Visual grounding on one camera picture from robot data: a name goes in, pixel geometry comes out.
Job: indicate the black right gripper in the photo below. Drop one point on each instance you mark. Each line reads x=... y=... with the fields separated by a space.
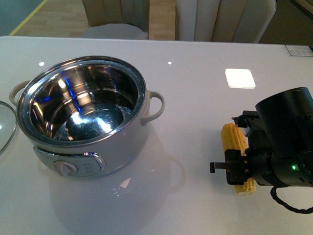
x=256 y=163

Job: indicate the yellow corn cob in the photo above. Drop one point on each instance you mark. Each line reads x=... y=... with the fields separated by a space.
x=233 y=138

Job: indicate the glass pot lid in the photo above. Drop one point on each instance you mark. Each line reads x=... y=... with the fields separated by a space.
x=8 y=125

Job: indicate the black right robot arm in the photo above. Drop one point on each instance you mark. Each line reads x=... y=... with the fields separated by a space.
x=280 y=142

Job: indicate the white electric cooking pot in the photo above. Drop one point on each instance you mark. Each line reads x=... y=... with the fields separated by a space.
x=86 y=116

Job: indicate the white square coaster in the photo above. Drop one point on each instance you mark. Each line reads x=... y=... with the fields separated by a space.
x=240 y=78

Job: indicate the label sticker on table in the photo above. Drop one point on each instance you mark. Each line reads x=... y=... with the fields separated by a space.
x=298 y=50

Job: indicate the beige right chair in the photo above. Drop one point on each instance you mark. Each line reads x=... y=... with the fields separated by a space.
x=238 y=21

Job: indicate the beige chair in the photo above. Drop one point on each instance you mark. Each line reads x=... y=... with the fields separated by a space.
x=130 y=19
x=238 y=21

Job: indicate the beige left chair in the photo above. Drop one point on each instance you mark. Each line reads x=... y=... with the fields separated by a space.
x=130 y=19

